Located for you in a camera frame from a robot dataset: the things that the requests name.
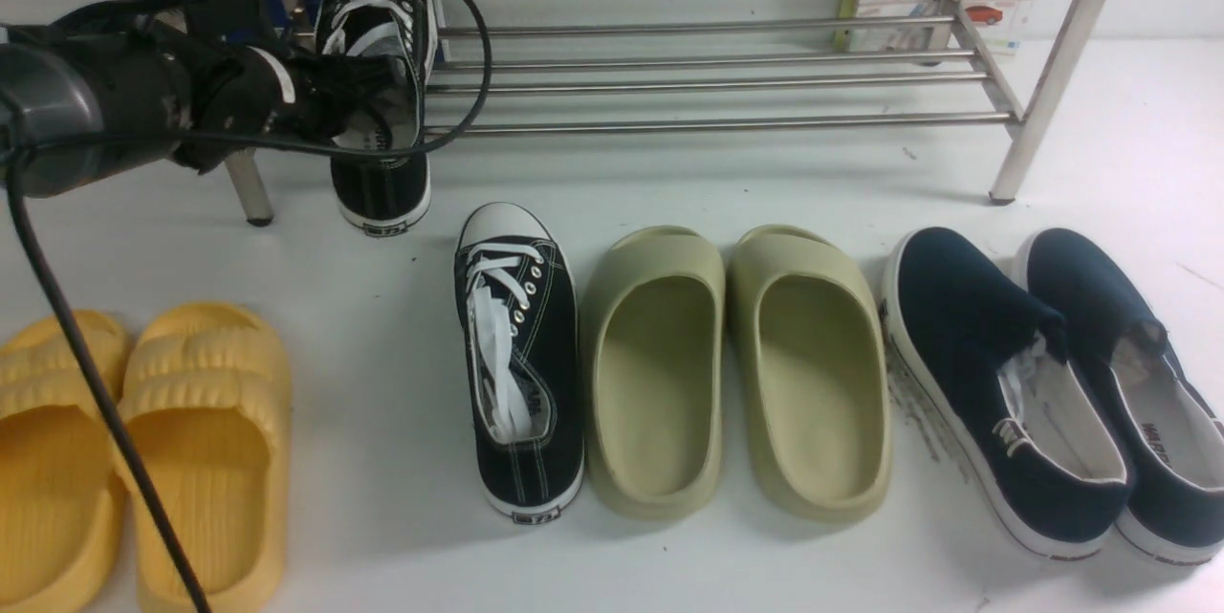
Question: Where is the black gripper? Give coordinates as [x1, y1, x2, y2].
[173, 0, 401, 173]

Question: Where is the black canvas sneaker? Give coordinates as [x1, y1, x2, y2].
[316, 0, 439, 239]
[453, 203, 585, 526]

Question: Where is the stainless steel shoe rack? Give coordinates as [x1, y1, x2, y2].
[133, 0, 1143, 228]

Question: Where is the left navy slip-on shoe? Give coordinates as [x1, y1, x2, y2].
[879, 228, 1135, 562]

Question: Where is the navy slip-on shoe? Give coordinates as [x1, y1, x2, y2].
[879, 228, 1135, 562]
[1013, 229, 1223, 568]

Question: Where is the right navy slip-on shoe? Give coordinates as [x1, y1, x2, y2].
[1013, 229, 1223, 568]

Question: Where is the right yellow slipper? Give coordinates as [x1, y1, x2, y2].
[118, 302, 293, 612]

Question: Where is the yellow slipper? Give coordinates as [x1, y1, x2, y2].
[1, 317, 127, 612]
[118, 302, 293, 612]

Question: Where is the left beige slipper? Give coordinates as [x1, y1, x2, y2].
[579, 226, 726, 521]

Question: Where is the beige slipper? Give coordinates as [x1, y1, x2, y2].
[579, 226, 726, 521]
[730, 225, 892, 522]

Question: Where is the left yellow slipper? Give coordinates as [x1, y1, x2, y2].
[1, 317, 127, 612]

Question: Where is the right beige slipper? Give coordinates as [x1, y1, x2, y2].
[730, 225, 892, 522]

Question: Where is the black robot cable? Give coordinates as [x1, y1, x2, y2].
[0, 0, 494, 613]

